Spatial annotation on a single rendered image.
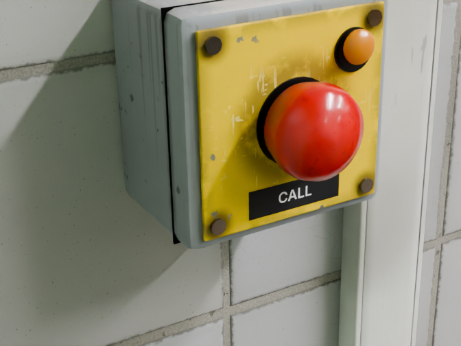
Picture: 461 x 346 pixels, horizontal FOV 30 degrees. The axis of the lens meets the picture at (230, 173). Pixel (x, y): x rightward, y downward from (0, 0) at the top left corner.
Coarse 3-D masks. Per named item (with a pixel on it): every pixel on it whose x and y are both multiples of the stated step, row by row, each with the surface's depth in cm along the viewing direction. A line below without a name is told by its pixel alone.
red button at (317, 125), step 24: (288, 96) 33; (312, 96) 33; (336, 96) 33; (288, 120) 33; (312, 120) 33; (336, 120) 33; (360, 120) 34; (288, 144) 33; (312, 144) 33; (336, 144) 33; (360, 144) 35; (288, 168) 34; (312, 168) 33; (336, 168) 34
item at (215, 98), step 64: (128, 0) 35; (192, 0) 34; (256, 0) 33; (320, 0) 34; (384, 0) 36; (128, 64) 37; (192, 64) 32; (256, 64) 33; (320, 64) 35; (128, 128) 38; (192, 128) 33; (256, 128) 34; (128, 192) 40; (192, 192) 34; (256, 192) 36; (320, 192) 37
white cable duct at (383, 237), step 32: (416, 0) 44; (416, 32) 44; (384, 64) 44; (416, 64) 45; (384, 96) 45; (416, 96) 46; (384, 128) 46; (416, 128) 47; (384, 160) 46; (416, 160) 48; (384, 192) 47; (416, 192) 49; (352, 224) 48; (384, 224) 48; (416, 224) 50; (352, 256) 49; (384, 256) 49; (416, 256) 50; (352, 288) 49; (384, 288) 50; (416, 288) 51; (352, 320) 50; (384, 320) 51; (416, 320) 52
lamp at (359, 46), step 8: (352, 32) 35; (360, 32) 35; (368, 32) 35; (352, 40) 35; (360, 40) 35; (368, 40) 35; (344, 48) 35; (352, 48) 35; (360, 48) 35; (368, 48) 35; (344, 56) 35; (352, 56) 35; (360, 56) 35; (368, 56) 35; (360, 64) 35
